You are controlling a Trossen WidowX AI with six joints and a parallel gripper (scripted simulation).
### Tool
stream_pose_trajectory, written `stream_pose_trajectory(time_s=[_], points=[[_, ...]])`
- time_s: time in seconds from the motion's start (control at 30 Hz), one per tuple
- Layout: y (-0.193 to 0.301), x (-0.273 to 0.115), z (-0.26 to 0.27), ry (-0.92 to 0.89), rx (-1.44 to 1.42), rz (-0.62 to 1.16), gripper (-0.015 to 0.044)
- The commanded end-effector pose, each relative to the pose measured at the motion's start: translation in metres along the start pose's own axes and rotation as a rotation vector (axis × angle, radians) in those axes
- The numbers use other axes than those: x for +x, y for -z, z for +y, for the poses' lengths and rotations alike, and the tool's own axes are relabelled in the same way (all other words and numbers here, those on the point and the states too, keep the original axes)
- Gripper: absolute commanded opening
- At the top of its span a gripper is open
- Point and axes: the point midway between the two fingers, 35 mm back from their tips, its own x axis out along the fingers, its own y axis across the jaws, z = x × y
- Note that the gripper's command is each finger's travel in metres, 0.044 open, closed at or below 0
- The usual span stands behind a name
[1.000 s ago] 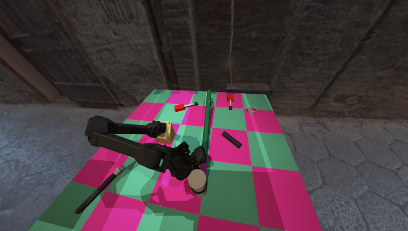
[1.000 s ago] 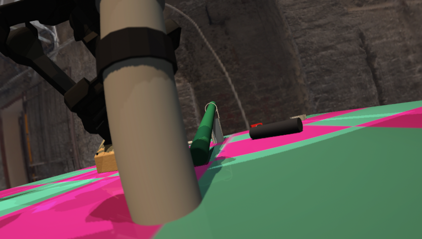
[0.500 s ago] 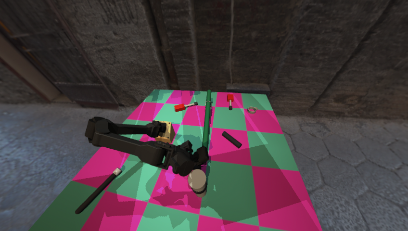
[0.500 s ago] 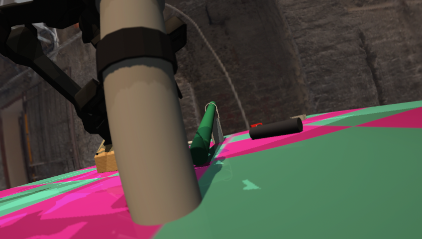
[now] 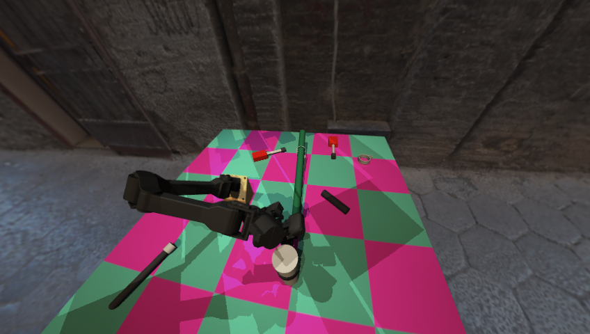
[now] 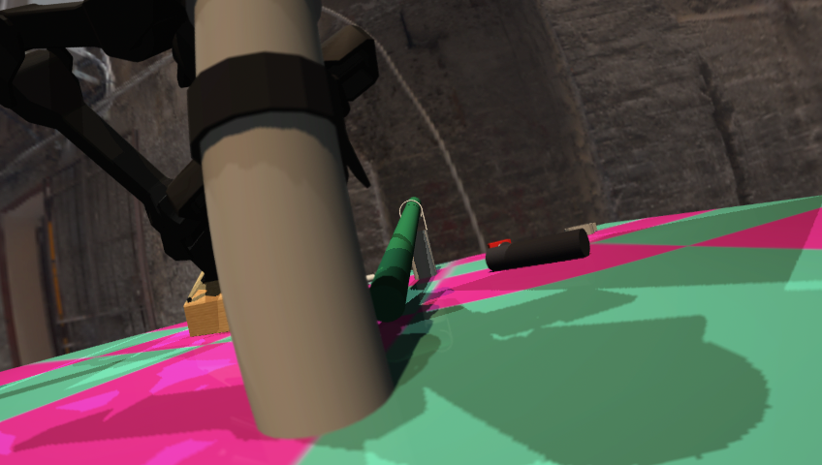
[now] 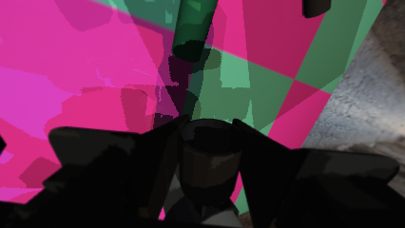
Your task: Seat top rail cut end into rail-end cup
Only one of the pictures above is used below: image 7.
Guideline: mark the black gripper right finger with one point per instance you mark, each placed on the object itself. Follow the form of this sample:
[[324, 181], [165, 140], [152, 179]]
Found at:
[[272, 174]]

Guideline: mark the tan cylindrical post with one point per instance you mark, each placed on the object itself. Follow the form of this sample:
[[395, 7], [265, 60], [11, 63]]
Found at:
[[175, 193]]

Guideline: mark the dark green cylinder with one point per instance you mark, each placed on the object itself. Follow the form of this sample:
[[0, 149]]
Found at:
[[193, 23]]

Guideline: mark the black cylinder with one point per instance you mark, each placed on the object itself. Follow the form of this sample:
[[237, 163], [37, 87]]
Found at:
[[314, 8]]

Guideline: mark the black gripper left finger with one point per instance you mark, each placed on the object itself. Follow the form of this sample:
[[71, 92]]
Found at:
[[151, 158]]

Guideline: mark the dark brown band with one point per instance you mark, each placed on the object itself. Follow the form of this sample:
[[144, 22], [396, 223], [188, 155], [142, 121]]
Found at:
[[210, 155]]

